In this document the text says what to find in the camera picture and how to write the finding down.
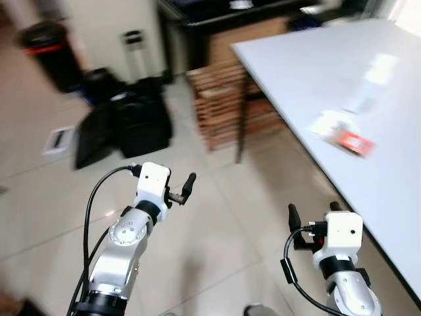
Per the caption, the black bin with red band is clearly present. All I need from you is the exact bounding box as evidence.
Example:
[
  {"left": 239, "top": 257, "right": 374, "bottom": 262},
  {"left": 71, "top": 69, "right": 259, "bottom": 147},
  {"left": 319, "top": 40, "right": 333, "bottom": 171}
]
[{"left": 18, "top": 20, "right": 84, "bottom": 94}]

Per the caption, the red packet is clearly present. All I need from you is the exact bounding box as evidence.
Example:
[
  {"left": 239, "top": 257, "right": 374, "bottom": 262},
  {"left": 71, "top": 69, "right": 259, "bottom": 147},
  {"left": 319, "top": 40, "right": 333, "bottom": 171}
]
[{"left": 334, "top": 130, "right": 376, "bottom": 159}]

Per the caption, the black bag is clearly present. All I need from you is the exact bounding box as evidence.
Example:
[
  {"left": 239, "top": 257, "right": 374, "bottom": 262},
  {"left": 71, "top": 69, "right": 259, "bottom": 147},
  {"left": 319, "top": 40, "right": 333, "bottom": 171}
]
[{"left": 82, "top": 67, "right": 176, "bottom": 159}]

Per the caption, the white crumpled paper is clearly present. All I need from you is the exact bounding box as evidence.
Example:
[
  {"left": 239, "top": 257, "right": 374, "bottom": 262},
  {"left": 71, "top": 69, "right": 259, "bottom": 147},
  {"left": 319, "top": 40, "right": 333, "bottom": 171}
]
[{"left": 308, "top": 111, "right": 354, "bottom": 140}]

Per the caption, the slatted wooden crate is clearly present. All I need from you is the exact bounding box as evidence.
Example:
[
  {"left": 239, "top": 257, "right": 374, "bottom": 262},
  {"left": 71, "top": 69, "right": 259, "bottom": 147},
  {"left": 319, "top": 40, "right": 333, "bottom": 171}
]
[{"left": 187, "top": 61, "right": 285, "bottom": 153}]

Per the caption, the grey robot foot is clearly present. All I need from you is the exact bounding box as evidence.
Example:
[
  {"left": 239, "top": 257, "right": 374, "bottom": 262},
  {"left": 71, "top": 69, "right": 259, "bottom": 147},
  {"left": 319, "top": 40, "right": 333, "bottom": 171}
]
[{"left": 243, "top": 303, "right": 278, "bottom": 316}]

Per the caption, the black flat panel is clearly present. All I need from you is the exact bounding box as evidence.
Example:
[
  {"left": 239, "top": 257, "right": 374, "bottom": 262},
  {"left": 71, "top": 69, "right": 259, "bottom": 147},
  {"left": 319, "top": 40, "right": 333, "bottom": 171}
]
[{"left": 74, "top": 104, "right": 120, "bottom": 171}]

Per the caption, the large white table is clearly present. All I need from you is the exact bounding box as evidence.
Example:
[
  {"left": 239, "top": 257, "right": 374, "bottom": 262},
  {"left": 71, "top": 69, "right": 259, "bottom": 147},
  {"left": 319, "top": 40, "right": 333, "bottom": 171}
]
[{"left": 230, "top": 18, "right": 421, "bottom": 307}]

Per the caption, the white floor socket box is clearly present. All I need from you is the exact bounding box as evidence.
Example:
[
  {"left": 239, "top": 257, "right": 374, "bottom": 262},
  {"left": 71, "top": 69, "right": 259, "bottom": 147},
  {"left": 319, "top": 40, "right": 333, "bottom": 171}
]
[{"left": 42, "top": 126, "right": 76, "bottom": 157}]

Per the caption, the brown cardboard box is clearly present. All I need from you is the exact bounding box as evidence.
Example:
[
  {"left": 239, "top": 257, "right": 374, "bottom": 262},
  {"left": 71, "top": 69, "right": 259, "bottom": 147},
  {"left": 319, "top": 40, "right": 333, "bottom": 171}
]
[{"left": 207, "top": 16, "right": 291, "bottom": 68}]

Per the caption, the black desk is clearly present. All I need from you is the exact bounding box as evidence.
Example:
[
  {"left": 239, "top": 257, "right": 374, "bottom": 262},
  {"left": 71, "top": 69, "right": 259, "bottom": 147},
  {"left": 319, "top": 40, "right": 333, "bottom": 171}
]
[{"left": 157, "top": 0, "right": 399, "bottom": 72}]

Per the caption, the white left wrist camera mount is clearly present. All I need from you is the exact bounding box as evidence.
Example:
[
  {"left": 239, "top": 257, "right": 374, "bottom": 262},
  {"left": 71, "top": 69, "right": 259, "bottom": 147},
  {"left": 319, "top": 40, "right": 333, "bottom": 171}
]
[{"left": 135, "top": 162, "right": 172, "bottom": 207}]

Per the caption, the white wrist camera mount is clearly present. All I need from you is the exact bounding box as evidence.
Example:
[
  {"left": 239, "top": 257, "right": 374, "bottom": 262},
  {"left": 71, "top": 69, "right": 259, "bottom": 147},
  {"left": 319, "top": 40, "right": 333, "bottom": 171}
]
[
  {"left": 135, "top": 162, "right": 172, "bottom": 207},
  {"left": 324, "top": 211, "right": 364, "bottom": 259}
]

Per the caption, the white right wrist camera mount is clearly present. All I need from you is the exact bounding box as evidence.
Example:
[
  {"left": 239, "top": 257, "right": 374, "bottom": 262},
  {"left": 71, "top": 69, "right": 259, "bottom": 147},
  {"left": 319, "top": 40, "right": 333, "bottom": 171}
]
[{"left": 324, "top": 211, "right": 364, "bottom": 259}]

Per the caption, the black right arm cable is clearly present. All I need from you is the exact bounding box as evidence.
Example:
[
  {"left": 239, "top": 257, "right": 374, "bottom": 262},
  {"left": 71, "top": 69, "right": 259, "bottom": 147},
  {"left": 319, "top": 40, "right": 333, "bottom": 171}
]
[{"left": 280, "top": 226, "right": 333, "bottom": 316}]

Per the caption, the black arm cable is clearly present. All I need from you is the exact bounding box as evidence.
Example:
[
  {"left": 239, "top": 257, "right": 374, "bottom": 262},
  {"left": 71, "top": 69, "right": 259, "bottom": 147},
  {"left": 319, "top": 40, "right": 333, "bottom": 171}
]
[
  {"left": 280, "top": 226, "right": 333, "bottom": 316},
  {"left": 66, "top": 165, "right": 143, "bottom": 316}
]

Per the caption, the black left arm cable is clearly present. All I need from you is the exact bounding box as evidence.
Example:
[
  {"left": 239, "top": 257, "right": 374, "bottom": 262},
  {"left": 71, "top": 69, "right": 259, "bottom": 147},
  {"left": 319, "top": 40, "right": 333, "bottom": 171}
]
[{"left": 66, "top": 165, "right": 143, "bottom": 316}]

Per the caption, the grey luggage handle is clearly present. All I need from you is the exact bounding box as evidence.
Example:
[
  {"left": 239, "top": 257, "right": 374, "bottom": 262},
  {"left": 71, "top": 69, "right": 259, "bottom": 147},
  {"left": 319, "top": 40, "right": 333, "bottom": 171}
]
[{"left": 121, "top": 29, "right": 147, "bottom": 81}]

